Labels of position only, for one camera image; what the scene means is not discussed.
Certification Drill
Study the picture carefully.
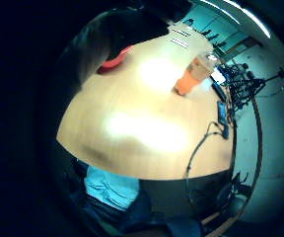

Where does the red bowl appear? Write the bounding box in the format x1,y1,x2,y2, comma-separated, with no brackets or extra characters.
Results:
97,44,136,75

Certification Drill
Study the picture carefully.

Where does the orange clear plastic bottle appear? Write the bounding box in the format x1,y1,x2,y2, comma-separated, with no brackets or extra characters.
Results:
173,50,219,97

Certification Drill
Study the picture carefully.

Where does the white small box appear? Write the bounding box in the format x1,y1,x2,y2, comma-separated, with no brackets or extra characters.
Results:
210,69,227,85

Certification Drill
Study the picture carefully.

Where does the black flat device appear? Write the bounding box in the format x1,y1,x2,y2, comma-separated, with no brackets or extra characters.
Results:
211,82,228,103

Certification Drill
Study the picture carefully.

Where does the long ceiling lamp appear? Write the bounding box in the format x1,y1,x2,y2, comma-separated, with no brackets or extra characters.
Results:
199,0,272,40

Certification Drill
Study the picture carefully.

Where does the dark smartphone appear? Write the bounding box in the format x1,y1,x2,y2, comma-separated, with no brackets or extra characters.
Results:
216,100,229,126

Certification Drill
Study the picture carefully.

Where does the black tripod stand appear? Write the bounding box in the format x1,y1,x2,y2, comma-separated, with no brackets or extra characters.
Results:
219,62,284,115

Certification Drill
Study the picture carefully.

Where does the the person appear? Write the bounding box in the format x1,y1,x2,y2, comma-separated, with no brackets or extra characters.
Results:
61,156,205,237

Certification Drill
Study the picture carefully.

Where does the black office chair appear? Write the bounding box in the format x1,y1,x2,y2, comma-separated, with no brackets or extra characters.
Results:
216,171,253,218

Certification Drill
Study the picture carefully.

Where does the black cable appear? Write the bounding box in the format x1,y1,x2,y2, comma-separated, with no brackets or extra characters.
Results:
183,120,225,186

